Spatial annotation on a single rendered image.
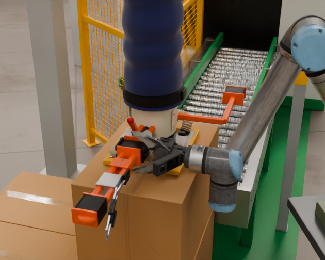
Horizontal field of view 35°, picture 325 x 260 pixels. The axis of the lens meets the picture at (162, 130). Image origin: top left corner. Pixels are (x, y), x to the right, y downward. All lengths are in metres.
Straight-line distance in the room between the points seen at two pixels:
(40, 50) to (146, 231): 1.73
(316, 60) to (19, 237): 1.42
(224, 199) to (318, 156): 2.38
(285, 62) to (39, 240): 1.24
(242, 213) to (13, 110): 2.78
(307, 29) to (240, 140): 0.47
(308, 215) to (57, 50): 1.86
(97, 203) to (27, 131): 2.93
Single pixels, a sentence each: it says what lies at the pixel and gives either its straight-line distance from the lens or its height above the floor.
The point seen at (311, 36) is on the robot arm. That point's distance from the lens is 1.45.
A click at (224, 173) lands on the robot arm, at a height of 1.06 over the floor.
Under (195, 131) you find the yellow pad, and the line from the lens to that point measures 2.10.
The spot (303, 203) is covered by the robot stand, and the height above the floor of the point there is 0.75.
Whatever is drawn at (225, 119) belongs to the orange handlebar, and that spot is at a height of 1.09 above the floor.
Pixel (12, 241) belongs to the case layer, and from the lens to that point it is 2.28.
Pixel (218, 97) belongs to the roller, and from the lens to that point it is 3.48.
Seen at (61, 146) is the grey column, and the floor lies 0.28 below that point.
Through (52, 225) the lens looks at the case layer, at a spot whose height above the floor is 0.54.
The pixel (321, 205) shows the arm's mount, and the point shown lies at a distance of 2.03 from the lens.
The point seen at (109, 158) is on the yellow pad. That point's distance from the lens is 1.92.
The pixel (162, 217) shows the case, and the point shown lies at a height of 0.87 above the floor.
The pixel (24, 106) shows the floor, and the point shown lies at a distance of 4.82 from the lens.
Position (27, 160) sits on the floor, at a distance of 3.94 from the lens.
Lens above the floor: 1.93
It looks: 27 degrees down
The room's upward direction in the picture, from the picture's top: straight up
